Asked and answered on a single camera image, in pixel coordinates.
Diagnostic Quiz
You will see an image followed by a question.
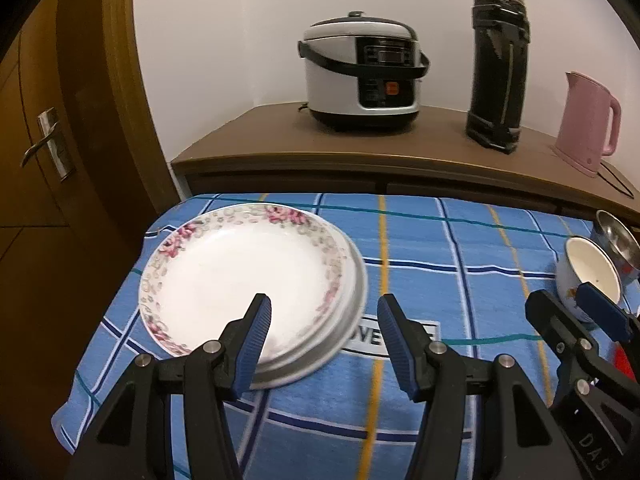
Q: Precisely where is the white enamel bowl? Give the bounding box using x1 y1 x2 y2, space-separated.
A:
555 235 622 324

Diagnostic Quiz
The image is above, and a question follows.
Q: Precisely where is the stainless steel bowl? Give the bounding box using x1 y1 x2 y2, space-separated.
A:
590 210 640 286

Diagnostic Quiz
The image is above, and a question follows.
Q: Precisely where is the blue plaid tablecloth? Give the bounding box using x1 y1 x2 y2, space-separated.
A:
51 192 614 480

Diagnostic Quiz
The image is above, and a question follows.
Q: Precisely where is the floral white plate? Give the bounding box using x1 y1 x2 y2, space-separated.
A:
138 203 349 363

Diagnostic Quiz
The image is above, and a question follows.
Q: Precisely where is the pink electric kettle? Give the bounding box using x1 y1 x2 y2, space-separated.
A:
553 72 622 178

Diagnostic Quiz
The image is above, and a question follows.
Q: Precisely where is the brown wooden door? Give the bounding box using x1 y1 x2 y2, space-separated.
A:
1 0 178 479

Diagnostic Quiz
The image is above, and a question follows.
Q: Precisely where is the black thermos flask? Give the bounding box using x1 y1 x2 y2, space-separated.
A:
465 0 530 154

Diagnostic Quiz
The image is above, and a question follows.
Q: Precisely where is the brown wooden sideboard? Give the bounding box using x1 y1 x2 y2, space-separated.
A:
171 103 639 231

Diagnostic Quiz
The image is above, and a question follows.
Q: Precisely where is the silver rice cooker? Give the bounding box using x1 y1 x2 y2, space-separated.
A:
297 11 431 134

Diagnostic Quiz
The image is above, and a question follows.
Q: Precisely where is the black kettle cord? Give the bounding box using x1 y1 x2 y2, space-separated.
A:
596 159 637 198

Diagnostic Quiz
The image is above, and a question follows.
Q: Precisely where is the silver door handle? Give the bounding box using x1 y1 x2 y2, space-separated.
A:
20 107 75 181

